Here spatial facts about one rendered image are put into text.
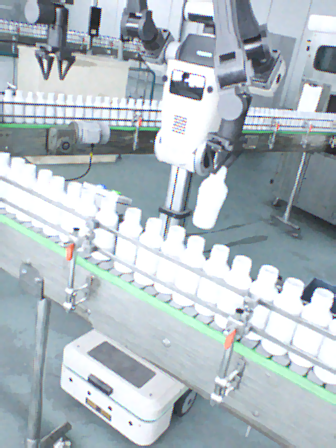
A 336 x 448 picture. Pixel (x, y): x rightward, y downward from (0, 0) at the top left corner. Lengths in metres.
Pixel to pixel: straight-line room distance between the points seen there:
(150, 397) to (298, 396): 0.99
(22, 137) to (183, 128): 1.20
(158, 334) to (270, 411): 0.30
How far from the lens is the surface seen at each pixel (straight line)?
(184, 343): 1.09
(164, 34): 1.84
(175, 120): 1.69
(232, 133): 1.11
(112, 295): 1.17
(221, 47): 1.13
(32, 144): 2.67
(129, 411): 1.98
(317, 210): 4.92
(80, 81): 5.28
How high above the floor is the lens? 1.58
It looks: 22 degrees down
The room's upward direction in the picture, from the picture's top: 11 degrees clockwise
